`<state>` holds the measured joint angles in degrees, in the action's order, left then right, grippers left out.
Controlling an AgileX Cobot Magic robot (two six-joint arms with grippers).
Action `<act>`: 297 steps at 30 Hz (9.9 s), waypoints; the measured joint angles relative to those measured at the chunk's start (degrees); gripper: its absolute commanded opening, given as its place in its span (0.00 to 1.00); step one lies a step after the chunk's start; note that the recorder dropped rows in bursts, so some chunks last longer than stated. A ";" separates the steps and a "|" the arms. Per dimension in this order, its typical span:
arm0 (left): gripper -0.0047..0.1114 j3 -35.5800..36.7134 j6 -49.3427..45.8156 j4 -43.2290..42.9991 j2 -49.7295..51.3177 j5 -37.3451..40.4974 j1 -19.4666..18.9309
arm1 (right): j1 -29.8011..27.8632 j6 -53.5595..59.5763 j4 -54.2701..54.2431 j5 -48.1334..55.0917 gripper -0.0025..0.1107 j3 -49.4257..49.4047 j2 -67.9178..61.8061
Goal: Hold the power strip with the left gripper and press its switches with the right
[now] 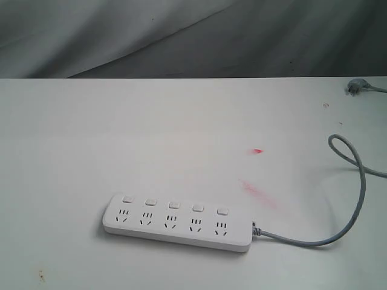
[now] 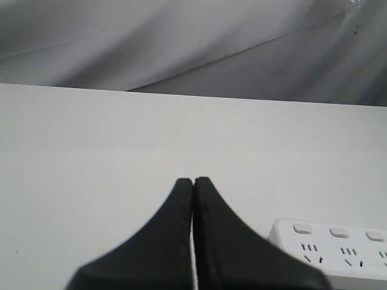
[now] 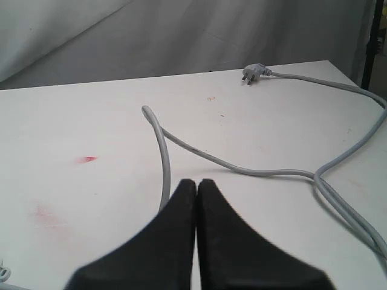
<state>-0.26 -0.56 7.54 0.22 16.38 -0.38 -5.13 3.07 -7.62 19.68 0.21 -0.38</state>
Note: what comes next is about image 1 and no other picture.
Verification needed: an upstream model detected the grey backdrop cloth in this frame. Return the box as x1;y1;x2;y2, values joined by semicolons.
1;1;386;78

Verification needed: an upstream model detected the grey wall plug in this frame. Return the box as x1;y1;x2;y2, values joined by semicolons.
346;79;386;96

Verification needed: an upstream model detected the white five-outlet power strip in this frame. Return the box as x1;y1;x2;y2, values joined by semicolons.
102;194;253;253

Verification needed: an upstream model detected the grey power cable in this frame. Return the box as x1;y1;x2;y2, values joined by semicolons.
251;134;387;248

